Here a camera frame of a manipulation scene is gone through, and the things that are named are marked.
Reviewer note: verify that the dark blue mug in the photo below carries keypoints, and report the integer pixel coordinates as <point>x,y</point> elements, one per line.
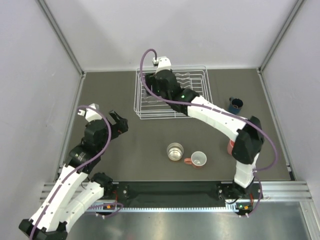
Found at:
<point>235,105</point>

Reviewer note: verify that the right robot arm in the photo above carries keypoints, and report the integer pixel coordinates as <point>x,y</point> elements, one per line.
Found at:
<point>244,133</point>

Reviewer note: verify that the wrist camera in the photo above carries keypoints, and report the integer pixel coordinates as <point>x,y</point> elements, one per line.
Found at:
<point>89,114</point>
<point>161,63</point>

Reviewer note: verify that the steel insulated tumbler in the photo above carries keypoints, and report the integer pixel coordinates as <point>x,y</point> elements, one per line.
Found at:
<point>175,151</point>

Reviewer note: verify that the clear plastic cup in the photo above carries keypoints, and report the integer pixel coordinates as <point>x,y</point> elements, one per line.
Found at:
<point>149,99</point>

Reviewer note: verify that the pink handled mug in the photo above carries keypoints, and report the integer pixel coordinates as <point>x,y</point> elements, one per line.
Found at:
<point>198,159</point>

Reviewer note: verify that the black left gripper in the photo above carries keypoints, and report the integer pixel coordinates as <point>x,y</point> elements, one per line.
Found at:
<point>120,127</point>

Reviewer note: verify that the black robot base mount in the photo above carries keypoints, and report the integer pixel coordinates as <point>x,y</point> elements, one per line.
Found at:
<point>181,194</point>

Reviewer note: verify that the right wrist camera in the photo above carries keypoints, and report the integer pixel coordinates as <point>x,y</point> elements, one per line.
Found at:
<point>161,63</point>

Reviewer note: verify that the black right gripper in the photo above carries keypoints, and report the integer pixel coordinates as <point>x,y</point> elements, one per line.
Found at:
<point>151,80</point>

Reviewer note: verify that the slotted cable duct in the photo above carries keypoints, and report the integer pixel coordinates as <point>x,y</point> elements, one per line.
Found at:
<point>227,208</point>

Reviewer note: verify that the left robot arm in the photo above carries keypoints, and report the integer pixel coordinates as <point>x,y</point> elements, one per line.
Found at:
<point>61,208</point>

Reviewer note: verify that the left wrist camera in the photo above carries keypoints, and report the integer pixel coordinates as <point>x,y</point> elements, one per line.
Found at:
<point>89,114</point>

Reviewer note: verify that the pink plastic cup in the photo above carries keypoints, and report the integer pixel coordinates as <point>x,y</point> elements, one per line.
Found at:
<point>230,147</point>

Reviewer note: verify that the white wire dish rack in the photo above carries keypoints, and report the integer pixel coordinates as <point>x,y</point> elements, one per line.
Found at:
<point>189,77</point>

